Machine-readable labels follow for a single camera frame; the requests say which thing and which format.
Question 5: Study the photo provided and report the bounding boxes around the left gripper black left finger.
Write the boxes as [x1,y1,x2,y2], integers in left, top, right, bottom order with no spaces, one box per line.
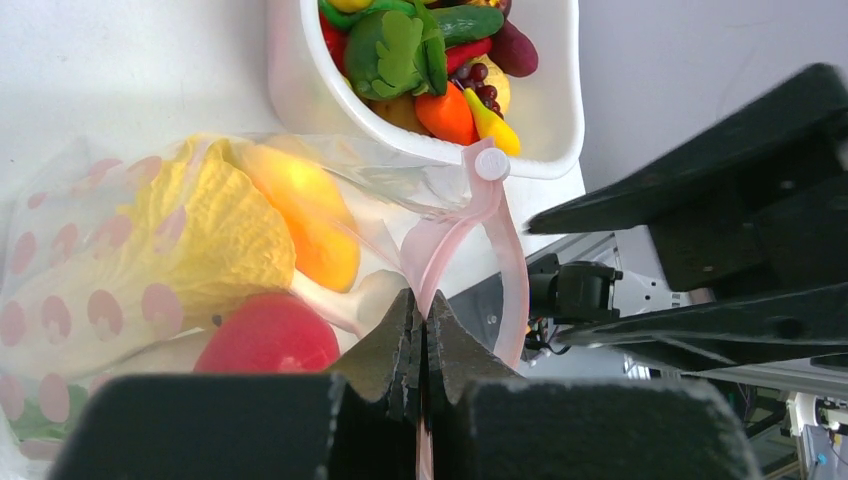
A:
[49,289,419,479]

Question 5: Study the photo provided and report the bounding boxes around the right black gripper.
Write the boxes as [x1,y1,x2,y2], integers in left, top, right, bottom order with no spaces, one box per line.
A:
[526,63,847,371]

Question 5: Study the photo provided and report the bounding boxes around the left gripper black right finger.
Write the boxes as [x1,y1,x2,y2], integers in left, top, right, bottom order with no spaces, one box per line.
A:
[425,294,752,479]

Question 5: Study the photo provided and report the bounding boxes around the white toy radish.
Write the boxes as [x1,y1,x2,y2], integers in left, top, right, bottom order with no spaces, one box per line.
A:
[290,270,409,339]

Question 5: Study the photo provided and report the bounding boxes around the red toy tomato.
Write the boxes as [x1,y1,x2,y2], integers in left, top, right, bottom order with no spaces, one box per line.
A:
[194,293,341,374]

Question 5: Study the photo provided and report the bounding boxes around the orange toy mango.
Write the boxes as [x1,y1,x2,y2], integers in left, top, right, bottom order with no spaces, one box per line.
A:
[236,144,361,293]

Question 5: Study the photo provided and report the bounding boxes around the clear zip top bag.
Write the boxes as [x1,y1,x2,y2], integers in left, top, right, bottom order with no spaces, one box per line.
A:
[1,134,529,479]

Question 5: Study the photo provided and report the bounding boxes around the yellow toy cabbage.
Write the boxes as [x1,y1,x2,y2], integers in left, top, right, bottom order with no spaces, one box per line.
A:
[1,136,295,379]

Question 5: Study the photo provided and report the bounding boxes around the yellow toy banana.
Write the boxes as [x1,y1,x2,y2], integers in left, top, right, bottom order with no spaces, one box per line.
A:
[463,88,521,157]

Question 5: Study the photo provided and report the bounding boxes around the orange toy carrot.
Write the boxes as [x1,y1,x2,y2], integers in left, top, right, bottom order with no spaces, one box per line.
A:
[414,83,479,146]

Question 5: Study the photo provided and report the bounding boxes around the white plastic basket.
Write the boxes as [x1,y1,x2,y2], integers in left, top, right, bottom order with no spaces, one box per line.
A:
[266,1,585,179]

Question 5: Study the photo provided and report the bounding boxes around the purple toy sweet potato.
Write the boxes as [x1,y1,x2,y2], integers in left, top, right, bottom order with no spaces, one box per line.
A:
[488,20,539,78]

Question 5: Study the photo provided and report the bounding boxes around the dark toy grapes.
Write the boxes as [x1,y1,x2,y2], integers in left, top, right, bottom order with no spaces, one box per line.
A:
[449,59,509,118]

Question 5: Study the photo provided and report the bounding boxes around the red toy chili pepper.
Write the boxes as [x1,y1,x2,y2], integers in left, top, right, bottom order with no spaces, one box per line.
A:
[446,37,492,75]

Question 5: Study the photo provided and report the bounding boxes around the green toy leaf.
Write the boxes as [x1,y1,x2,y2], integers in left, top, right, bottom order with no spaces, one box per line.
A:
[318,1,448,101]

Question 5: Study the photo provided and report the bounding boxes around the red toy bell pepper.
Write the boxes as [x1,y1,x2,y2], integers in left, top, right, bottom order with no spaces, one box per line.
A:
[319,10,347,76]

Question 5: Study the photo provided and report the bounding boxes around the green toy cucumber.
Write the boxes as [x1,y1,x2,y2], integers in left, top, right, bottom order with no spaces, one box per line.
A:
[431,4,505,48]

